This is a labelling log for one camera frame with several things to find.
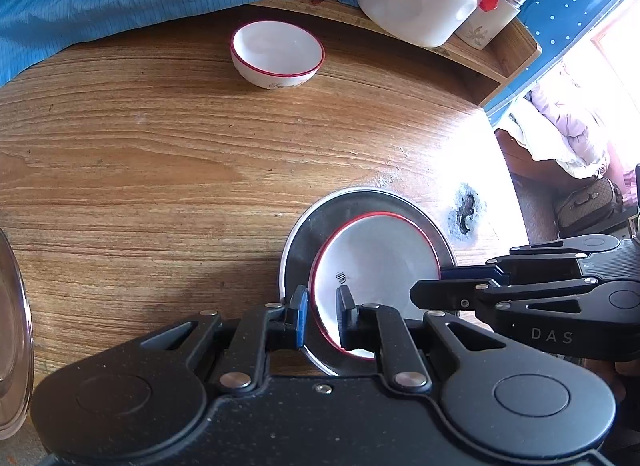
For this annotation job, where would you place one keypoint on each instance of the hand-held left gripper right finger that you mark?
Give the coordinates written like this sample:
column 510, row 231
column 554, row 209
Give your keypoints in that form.
column 345, row 318

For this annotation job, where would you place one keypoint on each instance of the wooden desk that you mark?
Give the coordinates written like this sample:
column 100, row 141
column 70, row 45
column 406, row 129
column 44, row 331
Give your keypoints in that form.
column 150, row 170

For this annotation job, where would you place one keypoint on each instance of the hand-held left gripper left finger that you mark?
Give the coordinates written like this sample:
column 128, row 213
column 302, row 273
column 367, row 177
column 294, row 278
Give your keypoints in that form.
column 301, row 318

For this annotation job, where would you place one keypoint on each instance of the steel bowl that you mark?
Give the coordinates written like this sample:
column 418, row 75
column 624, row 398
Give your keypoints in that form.
column 320, row 226

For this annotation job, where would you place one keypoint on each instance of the cream thermos bottle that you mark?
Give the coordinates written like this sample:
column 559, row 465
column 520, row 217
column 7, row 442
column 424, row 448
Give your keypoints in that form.
column 485, row 25

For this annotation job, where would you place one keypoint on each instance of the wooden desk shelf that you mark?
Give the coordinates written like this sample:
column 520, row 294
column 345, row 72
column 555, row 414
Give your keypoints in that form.
column 500, row 60

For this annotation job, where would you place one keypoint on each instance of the pink white blanket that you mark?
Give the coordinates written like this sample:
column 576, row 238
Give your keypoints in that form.
column 560, row 125

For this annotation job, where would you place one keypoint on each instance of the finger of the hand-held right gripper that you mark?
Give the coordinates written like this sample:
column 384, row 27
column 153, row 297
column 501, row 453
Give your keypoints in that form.
column 440, row 295
column 470, row 273

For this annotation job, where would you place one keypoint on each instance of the blue dotted curtain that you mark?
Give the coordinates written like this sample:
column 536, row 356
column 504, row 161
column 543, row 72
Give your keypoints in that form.
column 565, row 0

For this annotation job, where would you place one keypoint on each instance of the white bowl red rim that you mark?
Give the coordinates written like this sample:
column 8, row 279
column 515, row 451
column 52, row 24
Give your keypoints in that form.
column 380, row 266
column 277, row 53

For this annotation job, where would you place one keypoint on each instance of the brown handbag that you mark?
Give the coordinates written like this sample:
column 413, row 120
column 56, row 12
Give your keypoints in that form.
column 590, row 206

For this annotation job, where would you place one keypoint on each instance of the large steel plate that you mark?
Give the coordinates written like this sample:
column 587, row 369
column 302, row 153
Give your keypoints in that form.
column 12, row 346

